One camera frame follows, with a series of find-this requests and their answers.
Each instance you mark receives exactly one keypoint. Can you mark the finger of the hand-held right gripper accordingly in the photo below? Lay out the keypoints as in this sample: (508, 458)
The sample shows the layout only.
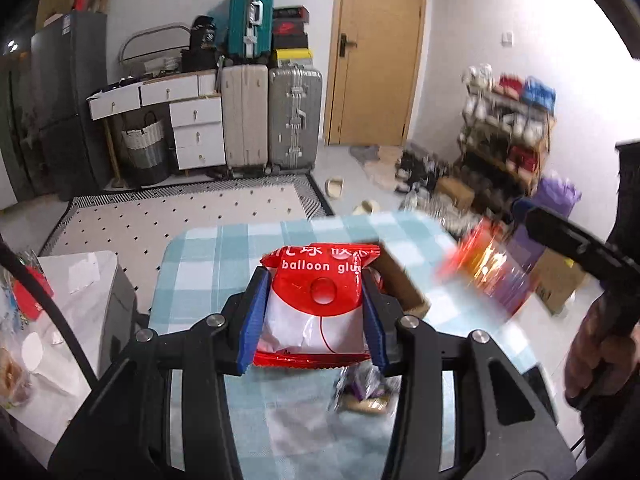
(555, 232)

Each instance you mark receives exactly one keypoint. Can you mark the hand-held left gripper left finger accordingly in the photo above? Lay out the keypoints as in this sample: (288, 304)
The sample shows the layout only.
(252, 320)

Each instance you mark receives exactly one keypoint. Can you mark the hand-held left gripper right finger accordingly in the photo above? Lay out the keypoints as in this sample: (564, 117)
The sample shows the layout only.
(375, 330)

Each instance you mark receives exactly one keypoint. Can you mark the brown cardboard box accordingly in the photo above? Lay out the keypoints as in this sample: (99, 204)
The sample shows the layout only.
(405, 285)

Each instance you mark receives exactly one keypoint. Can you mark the silver purple snack packet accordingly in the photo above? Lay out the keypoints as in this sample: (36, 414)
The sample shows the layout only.
(362, 390)

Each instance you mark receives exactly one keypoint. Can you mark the red white snack packet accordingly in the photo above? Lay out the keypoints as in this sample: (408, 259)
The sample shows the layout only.
(320, 280)

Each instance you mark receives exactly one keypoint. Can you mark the person's right forearm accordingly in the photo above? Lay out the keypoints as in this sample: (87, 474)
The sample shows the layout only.
(615, 420)

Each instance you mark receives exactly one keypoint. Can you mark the person's right hand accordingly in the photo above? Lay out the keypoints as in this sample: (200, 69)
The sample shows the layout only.
(587, 355)

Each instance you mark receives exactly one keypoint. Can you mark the purple plastic bag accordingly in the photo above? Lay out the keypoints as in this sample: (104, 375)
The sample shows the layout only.
(560, 192)

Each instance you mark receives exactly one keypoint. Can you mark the large cardboard box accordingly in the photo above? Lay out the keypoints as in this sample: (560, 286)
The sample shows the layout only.
(555, 282)

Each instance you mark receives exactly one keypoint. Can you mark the checkered tablecloth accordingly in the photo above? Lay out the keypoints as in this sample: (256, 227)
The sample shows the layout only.
(210, 260)

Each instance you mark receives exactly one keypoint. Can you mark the small cardboard box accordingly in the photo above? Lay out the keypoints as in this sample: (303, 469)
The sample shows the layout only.
(455, 192)

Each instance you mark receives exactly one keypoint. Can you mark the wooden shoe rack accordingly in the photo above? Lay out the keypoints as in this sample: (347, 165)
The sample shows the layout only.
(510, 130)

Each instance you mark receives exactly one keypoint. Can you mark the beige slipper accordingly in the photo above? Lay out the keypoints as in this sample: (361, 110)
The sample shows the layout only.
(366, 207)
(335, 186)

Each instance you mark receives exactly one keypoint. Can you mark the patterned floor rug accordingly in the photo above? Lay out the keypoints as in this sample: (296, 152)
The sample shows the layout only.
(175, 210)

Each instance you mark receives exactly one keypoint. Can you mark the pile of shoes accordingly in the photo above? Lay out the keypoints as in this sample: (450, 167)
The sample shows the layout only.
(425, 175)

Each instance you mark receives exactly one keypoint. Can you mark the white side table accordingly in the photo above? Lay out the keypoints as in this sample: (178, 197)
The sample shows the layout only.
(85, 310)

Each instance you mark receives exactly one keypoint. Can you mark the white drawer desk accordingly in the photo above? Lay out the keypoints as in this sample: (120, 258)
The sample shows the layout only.
(197, 130)

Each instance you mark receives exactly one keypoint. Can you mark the woven laundry basket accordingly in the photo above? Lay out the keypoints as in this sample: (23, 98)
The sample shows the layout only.
(144, 152)

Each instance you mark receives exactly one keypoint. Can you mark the beige suitcase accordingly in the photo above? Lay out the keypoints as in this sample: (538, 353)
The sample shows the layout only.
(245, 115)

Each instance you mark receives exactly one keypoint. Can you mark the silver suitcase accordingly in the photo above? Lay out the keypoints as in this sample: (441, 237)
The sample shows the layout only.
(295, 115)

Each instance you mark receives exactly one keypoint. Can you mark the clear plastic food bag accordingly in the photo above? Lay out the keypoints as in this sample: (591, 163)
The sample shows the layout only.
(12, 377)

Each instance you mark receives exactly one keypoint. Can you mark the wooden door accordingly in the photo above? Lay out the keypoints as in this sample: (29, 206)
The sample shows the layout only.
(380, 35)

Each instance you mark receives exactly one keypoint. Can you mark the yellow black box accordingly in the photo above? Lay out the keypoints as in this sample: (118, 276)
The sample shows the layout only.
(294, 57)

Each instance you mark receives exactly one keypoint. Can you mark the grey refrigerator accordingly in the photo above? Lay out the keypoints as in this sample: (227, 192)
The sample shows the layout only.
(70, 110)

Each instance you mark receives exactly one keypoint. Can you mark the black bag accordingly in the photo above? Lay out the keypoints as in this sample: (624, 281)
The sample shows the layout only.
(200, 45)

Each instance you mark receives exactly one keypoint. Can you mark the dark shoe box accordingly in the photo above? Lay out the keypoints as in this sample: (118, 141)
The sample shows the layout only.
(290, 42)

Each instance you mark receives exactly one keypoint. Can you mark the red shoe box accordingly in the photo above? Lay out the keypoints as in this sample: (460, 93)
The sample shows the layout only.
(290, 27)

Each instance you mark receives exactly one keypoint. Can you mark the teal suitcase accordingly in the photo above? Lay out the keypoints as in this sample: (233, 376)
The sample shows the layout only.
(252, 15)

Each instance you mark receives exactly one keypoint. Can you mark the dark glass wardrobe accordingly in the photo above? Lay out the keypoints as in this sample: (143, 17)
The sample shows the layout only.
(15, 125)

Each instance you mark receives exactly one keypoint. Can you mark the black shoe box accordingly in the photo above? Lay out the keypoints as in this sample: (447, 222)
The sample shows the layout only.
(290, 14)

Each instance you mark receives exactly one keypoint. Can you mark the white light switch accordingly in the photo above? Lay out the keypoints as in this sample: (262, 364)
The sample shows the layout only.
(508, 38)

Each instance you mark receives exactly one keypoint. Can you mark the grey metal frame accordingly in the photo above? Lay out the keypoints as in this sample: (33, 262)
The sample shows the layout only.
(150, 35)

